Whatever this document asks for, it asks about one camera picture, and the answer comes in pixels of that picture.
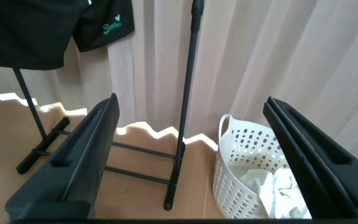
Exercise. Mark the black shorts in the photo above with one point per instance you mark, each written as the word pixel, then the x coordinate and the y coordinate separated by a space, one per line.
pixel 26 31

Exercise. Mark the white laundry basket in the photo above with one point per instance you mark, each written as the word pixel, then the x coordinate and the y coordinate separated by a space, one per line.
pixel 225 186

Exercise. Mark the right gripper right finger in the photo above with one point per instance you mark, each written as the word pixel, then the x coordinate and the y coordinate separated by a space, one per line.
pixel 322 174

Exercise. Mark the black clothes rack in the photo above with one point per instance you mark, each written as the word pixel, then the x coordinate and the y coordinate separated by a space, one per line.
pixel 189 77

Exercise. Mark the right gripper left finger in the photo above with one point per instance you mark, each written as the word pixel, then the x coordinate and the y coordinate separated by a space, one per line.
pixel 73 174

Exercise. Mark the beige curtain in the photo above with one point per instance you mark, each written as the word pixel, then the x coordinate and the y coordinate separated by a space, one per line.
pixel 259 56

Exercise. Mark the white garment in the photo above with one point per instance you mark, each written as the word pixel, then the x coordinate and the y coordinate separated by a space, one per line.
pixel 278 189

